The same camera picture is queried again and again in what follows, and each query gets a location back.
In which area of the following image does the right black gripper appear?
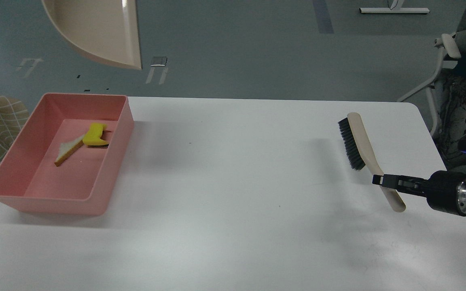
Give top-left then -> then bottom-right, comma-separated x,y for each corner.
372,170 -> 466,217

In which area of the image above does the beige brush with black bristles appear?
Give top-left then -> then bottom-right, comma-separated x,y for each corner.
338,112 -> 406,213

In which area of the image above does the yellow sponge piece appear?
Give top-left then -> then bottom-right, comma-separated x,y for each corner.
83,123 -> 110,147

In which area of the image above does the beige plastic dustpan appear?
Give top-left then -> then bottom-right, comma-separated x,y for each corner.
42,0 -> 142,70

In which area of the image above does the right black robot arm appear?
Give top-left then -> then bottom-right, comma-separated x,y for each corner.
372,139 -> 466,217

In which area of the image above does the pink plastic bin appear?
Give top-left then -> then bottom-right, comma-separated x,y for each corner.
0,93 -> 134,215

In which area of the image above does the person in teal sweater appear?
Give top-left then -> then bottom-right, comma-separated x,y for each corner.
436,52 -> 466,169

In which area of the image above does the white floor stand base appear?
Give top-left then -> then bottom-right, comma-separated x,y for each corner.
359,0 -> 430,15

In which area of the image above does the white office chair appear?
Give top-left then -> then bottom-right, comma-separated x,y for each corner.
397,9 -> 466,137

